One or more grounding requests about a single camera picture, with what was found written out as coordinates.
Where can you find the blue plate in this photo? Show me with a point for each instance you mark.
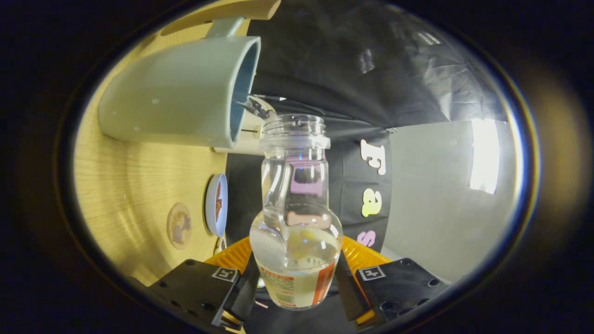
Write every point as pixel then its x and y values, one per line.
pixel 211 204

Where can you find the white toaster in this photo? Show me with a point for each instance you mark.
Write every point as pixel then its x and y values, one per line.
pixel 250 134

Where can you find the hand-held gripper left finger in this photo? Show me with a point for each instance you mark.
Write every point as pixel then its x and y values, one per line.
pixel 243 297

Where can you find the wooden table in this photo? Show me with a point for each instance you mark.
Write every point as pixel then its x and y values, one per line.
pixel 139 185

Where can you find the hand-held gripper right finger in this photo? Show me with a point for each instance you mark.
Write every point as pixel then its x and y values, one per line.
pixel 350 297

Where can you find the clear juice bottle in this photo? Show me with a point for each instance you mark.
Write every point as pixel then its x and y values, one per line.
pixel 297 260

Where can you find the round printed coaster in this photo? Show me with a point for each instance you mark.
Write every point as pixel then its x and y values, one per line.
pixel 178 226

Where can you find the black backdrop cloth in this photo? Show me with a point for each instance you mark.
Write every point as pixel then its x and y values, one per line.
pixel 348 69

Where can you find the white divided dish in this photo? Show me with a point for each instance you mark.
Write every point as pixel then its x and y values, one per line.
pixel 222 243

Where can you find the brown toast slices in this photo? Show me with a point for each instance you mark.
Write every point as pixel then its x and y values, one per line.
pixel 260 109

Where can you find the reddish brown food piece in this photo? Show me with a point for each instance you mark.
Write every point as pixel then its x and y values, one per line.
pixel 218 202

